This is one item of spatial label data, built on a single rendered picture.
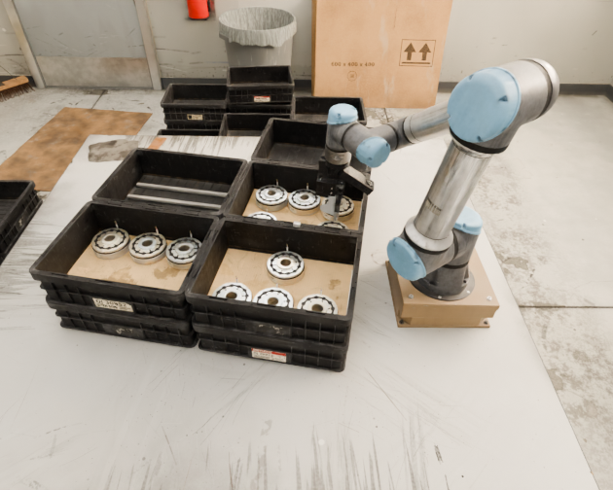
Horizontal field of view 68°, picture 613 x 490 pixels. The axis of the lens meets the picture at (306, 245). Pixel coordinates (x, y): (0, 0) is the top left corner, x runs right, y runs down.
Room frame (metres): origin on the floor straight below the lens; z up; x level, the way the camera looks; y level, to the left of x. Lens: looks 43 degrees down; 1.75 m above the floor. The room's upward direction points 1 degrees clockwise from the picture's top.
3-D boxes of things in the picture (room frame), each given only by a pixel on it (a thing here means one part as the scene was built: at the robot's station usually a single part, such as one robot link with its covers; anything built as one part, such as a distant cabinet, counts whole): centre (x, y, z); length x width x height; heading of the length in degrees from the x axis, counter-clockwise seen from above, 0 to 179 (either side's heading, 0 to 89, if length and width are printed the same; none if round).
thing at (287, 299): (0.74, 0.08, 0.86); 0.10 x 0.10 x 0.01
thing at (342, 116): (1.10, -0.09, 1.15); 0.09 x 0.08 x 0.11; 37
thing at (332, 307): (0.72, -0.03, 0.86); 0.10 x 0.10 x 0.01
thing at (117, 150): (1.69, 0.84, 0.71); 0.22 x 0.19 x 0.01; 91
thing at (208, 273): (0.81, 0.07, 0.87); 0.40 x 0.30 x 0.11; 81
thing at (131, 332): (0.87, 0.46, 0.76); 0.40 x 0.30 x 0.12; 81
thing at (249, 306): (0.81, 0.07, 0.92); 0.40 x 0.30 x 0.02; 81
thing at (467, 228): (0.91, -0.38, 0.97); 0.13 x 0.12 x 0.14; 127
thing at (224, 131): (2.34, 0.30, 0.31); 0.40 x 0.30 x 0.34; 91
